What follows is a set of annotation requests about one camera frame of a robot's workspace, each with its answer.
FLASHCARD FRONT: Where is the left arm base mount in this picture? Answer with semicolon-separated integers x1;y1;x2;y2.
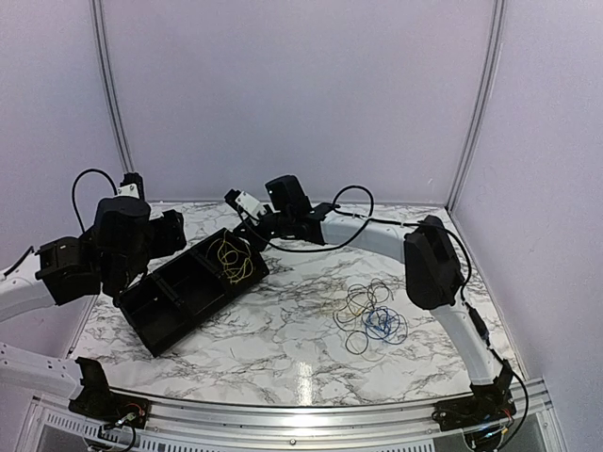
68;387;150;428

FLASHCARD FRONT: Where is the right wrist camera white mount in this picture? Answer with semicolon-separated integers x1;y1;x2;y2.
224;189;268;222

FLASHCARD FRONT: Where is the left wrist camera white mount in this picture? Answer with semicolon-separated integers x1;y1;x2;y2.
117;172;144;200

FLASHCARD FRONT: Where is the blue cable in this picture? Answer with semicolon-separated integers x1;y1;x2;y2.
360;305;409;346

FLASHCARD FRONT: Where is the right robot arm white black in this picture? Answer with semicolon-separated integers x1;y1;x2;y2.
224;175;513;402

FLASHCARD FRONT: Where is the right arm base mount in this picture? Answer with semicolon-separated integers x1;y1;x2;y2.
432;361;517;431

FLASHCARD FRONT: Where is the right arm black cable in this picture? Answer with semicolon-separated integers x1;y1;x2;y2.
263;185;472;302

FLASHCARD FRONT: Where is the left aluminium corner post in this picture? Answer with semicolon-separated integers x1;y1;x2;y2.
89;0;145;185

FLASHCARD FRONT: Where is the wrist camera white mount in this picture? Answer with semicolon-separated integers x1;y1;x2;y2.
224;189;268;222
117;172;144;200

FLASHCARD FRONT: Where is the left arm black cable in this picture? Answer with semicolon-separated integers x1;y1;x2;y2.
0;168;119;279

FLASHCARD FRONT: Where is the aluminium front frame rail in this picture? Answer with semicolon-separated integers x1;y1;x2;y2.
8;379;568;451

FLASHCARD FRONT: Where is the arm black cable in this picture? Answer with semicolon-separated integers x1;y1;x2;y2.
0;168;119;279
263;185;472;302

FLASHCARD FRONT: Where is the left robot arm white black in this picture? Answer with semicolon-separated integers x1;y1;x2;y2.
1;196;187;401

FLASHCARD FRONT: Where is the black compartment tray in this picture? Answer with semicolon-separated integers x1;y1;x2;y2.
114;228;269;357

